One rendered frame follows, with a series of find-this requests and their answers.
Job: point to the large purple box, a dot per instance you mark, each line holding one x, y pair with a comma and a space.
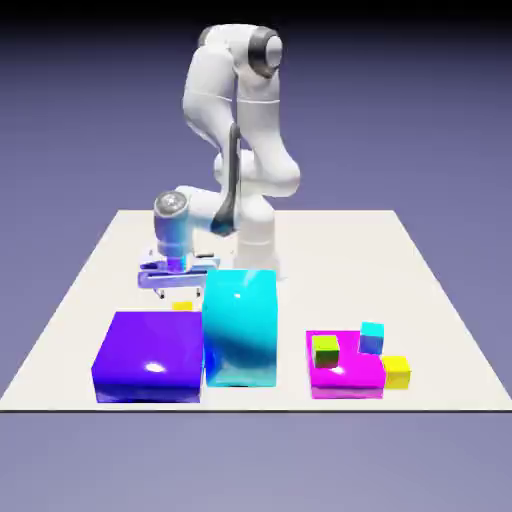
148, 352

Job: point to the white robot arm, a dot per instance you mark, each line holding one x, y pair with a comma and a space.
260, 132

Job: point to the large magenta box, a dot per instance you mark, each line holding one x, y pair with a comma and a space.
352, 372

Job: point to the small yellow cube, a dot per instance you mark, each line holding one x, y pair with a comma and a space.
396, 372
183, 306

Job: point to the small yellow-green cube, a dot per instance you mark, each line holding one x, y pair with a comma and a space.
325, 352

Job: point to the small cyan cube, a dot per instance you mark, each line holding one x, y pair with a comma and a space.
372, 338

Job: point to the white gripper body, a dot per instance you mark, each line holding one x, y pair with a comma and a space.
172, 279

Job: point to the large cyan box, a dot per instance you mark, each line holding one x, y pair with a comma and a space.
240, 328

